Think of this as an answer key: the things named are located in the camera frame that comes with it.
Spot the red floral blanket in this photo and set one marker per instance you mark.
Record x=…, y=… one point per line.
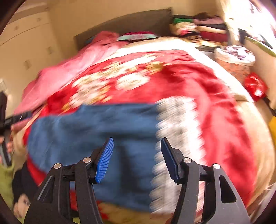
x=183, y=75

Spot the colourful patterned pillow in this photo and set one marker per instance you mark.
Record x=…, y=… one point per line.
x=138, y=36

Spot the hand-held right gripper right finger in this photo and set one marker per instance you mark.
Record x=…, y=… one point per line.
x=169, y=160

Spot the red plastic bag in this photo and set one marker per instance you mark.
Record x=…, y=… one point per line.
x=255, y=86

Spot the blue denim pants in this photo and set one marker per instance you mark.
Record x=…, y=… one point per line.
x=86, y=133

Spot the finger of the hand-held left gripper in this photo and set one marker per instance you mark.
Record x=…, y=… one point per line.
x=19, y=118

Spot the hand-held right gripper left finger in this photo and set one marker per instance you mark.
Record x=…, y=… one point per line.
x=104, y=163

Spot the dark grey headboard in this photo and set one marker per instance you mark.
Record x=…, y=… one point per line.
x=129, y=23

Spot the cream curtain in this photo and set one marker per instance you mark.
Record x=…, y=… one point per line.
x=237, y=13

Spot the person's left hand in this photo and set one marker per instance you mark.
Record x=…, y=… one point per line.
x=10, y=147

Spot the cream wardrobe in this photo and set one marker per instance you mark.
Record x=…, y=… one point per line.
x=21, y=43

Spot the pink quilt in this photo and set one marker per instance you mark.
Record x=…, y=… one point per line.
x=64, y=71

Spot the dark cloth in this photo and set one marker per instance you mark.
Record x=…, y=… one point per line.
x=23, y=183

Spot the clothes on windowsill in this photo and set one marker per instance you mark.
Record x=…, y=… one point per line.
x=256, y=41

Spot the floral laundry basket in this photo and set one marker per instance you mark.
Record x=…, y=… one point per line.
x=232, y=69

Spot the green clothing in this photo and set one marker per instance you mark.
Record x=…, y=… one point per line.
x=6, y=187

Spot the pile of folded clothes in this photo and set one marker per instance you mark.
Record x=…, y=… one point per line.
x=200, y=28

